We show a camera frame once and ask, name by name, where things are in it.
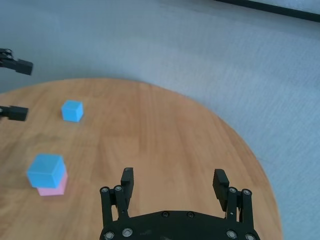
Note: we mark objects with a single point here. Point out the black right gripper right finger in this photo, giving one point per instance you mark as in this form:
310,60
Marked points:
220,185

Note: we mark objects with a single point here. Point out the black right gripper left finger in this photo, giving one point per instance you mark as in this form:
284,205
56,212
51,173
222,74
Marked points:
127,185

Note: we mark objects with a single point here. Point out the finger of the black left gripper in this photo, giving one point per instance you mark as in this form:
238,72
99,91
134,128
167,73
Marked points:
22,67
16,113

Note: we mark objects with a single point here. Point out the pink building block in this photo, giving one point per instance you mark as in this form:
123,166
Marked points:
53,191

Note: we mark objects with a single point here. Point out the black wall trim strip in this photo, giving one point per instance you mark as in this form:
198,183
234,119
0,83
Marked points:
287,11

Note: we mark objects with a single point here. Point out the blue building block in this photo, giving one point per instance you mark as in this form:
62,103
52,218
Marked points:
72,112
42,172

